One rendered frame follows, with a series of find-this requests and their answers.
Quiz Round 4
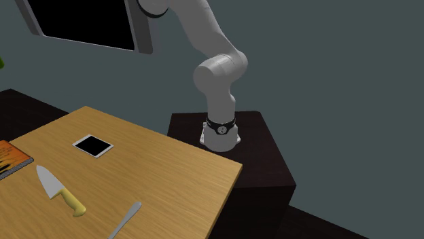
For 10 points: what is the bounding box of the dark robot stand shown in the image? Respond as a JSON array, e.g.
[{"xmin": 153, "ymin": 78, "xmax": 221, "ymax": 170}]
[{"xmin": 166, "ymin": 111, "xmax": 298, "ymax": 239}]

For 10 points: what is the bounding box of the white tablet with black screen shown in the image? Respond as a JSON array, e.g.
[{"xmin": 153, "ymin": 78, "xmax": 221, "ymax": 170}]
[{"xmin": 72, "ymin": 134, "xmax": 114, "ymax": 159}]

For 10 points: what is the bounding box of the silver cutlery piece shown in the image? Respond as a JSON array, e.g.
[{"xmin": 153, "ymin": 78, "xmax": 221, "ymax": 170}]
[{"xmin": 107, "ymin": 202, "xmax": 143, "ymax": 239}]

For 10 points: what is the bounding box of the orange book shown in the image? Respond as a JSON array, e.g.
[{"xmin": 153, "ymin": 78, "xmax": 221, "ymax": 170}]
[{"xmin": 0, "ymin": 139, "xmax": 35, "ymax": 181}]

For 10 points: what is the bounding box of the knife with yellow handle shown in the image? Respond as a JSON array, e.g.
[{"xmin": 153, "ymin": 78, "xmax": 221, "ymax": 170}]
[{"xmin": 35, "ymin": 164, "xmax": 87, "ymax": 218}]

